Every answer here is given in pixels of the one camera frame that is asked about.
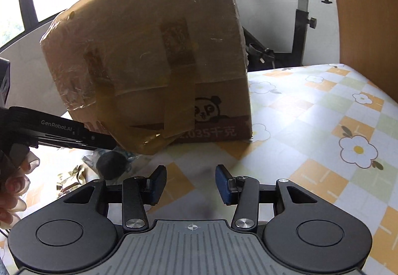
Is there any clear packet with dark item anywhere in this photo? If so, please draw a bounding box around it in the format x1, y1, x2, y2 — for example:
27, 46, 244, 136
81, 151, 139, 184

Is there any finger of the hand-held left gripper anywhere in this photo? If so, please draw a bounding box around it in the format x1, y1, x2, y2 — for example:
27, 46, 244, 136
79, 123, 118, 151

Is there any person's left hand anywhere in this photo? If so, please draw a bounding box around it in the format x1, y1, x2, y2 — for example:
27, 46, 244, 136
0, 151, 41, 230

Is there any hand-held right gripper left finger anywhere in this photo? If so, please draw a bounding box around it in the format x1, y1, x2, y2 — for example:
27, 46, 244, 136
63, 165, 168, 231

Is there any black exercise bike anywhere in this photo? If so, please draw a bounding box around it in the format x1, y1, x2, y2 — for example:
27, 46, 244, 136
228, 0, 337, 72

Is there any shiny gold wrapper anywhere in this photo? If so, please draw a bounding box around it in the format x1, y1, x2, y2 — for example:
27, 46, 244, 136
56, 169, 94, 193

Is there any taped cardboard box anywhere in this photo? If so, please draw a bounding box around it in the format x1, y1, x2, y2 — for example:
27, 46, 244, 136
40, 0, 254, 156

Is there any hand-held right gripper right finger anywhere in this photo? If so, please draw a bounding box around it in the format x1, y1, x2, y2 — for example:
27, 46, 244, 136
215, 164, 318, 230

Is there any floral checked tablecloth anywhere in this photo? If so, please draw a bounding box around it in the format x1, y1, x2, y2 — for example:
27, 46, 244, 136
0, 63, 398, 275

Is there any wooden panel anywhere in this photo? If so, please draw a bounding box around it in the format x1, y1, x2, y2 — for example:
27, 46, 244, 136
325, 0, 398, 102

